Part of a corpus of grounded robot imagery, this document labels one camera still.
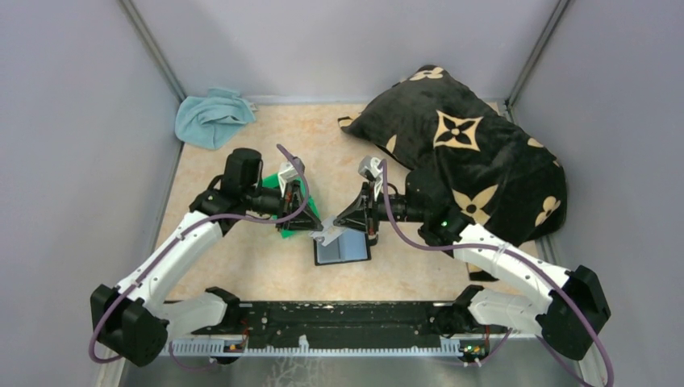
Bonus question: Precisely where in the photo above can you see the purple cable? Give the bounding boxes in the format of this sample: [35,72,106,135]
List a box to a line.
[88,144,311,372]
[377,159,615,387]

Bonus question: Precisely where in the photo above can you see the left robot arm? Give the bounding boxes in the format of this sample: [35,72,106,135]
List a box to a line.
[88,145,323,367]

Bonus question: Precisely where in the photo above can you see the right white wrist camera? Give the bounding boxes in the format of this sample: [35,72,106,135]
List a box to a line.
[358,156,383,200]

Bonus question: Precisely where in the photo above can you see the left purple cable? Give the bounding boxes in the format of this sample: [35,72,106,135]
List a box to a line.
[88,144,311,372]

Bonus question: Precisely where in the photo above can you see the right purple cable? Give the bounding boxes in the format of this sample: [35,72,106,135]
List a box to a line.
[377,159,615,387]

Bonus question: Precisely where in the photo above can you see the black card holder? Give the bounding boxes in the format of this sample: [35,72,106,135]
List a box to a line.
[314,230,372,266]

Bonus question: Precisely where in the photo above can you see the white gold VIP card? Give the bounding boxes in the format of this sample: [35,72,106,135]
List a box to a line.
[309,215,346,247]

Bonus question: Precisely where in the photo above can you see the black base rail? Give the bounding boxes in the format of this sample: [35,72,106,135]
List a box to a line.
[196,302,486,349]

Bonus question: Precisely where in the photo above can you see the green plastic bin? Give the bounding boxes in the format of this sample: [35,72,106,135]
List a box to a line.
[252,174,323,238]

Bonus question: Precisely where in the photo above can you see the black floral pillow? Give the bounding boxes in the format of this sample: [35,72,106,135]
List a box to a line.
[337,64,568,246]

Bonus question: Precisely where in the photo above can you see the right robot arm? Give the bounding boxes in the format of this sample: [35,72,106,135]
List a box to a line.
[333,170,611,360]

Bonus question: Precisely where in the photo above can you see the light blue cloth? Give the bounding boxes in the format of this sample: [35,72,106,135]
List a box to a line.
[174,88,257,151]

